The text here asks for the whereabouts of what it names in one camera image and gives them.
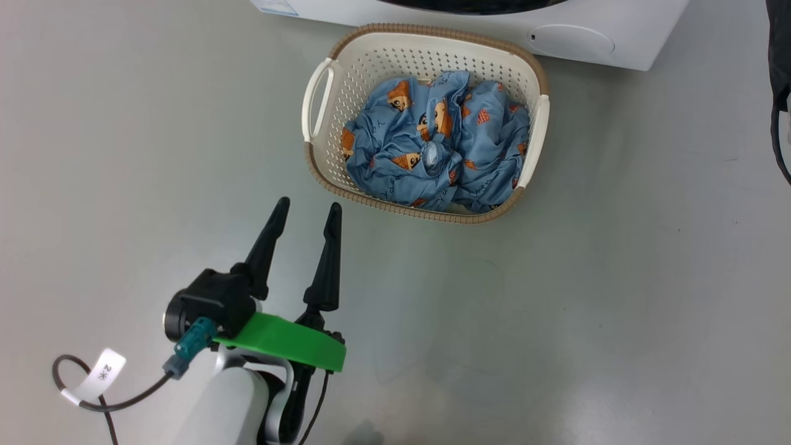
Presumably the blue bear print garment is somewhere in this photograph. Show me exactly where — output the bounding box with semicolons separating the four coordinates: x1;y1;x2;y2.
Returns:
341;70;472;211
454;79;531;214

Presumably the white washing machine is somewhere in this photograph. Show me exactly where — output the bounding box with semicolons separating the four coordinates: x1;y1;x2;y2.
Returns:
250;0;690;72

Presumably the teal left camera cable connector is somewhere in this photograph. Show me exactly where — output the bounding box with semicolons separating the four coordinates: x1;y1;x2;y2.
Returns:
163;317;218;379

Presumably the round white filter cover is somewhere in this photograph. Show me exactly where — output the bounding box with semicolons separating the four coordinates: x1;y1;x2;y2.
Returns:
528;23;615;61

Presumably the black left camera cable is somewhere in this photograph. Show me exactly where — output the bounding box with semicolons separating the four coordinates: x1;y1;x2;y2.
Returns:
53;354;174;445

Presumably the blue energy label sticker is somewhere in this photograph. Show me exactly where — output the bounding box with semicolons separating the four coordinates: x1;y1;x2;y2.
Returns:
250;0;298;16

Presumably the cream perforated laundry basket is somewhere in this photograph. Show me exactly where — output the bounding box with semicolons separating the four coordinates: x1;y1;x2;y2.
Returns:
301;23;551;224

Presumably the white paper cable tag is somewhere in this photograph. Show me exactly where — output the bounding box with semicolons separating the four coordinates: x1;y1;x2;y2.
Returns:
61;348;127;406

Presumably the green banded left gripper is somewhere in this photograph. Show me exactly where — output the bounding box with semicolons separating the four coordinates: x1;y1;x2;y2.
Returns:
213;197;347;443

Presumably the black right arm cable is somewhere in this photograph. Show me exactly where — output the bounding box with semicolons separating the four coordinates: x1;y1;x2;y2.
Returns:
765;0;791;186

